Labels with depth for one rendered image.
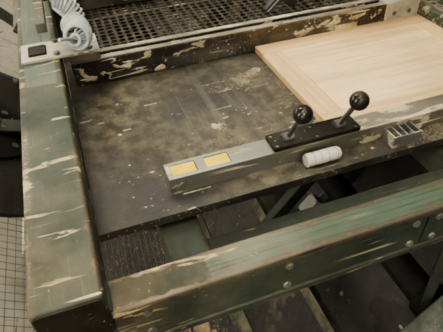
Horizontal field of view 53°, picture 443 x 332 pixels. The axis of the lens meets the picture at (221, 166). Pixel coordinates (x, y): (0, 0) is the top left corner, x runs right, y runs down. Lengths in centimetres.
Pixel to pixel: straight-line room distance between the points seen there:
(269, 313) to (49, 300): 230
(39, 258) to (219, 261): 27
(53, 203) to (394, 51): 100
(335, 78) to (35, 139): 74
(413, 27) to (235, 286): 106
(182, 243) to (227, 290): 16
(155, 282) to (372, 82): 78
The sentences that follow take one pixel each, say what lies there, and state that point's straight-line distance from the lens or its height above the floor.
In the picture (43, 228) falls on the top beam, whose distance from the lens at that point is 75.
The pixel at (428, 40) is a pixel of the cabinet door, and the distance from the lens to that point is 148.
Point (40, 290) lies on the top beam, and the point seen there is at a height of 186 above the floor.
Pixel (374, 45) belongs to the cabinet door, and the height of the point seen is 108.
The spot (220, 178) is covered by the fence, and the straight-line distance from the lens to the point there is 90.
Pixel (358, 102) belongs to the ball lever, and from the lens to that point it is 89.
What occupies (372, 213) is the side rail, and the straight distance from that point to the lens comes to 81.
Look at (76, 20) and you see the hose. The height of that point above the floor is 182.
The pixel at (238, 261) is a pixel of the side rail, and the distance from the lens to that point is 71.
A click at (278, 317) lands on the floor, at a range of 283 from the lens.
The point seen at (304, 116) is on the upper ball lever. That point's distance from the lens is 83.
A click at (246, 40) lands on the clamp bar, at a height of 137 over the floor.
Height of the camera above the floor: 209
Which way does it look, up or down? 37 degrees down
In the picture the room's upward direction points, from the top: 70 degrees counter-clockwise
